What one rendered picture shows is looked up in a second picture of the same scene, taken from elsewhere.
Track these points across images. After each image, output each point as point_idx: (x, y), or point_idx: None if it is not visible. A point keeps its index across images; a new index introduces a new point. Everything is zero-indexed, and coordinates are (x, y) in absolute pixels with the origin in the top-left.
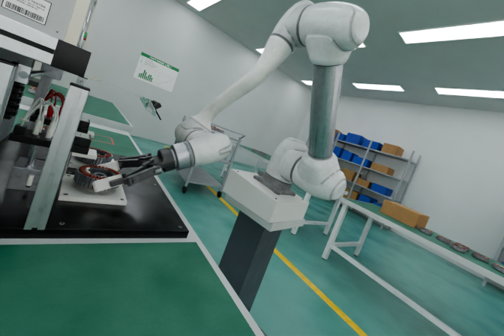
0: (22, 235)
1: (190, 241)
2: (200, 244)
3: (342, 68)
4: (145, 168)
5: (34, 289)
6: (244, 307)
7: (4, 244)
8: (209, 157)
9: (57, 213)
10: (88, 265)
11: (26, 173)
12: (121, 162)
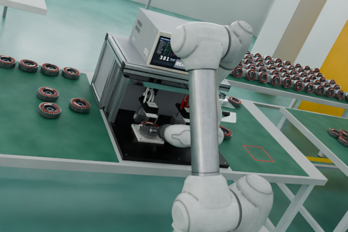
0: (107, 121)
1: (119, 161)
2: (118, 163)
3: (192, 74)
4: (153, 129)
5: (84, 122)
6: (73, 161)
7: (104, 120)
8: (167, 136)
9: (120, 125)
10: (95, 131)
11: (136, 113)
12: None
